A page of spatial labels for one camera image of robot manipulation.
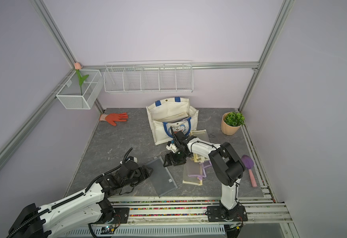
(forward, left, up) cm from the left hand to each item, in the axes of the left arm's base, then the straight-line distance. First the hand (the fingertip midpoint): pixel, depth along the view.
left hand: (150, 174), depth 81 cm
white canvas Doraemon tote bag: (+42, -17, +4) cm, 45 cm away
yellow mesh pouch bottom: (+4, -23, -6) cm, 24 cm away
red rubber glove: (+50, +34, -7) cm, 61 cm away
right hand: (+6, -11, -3) cm, 13 cm away
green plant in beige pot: (+28, -53, +6) cm, 60 cm away
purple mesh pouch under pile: (+5, -32, -5) cm, 32 cm away
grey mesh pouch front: (0, -6, -7) cm, 9 cm away
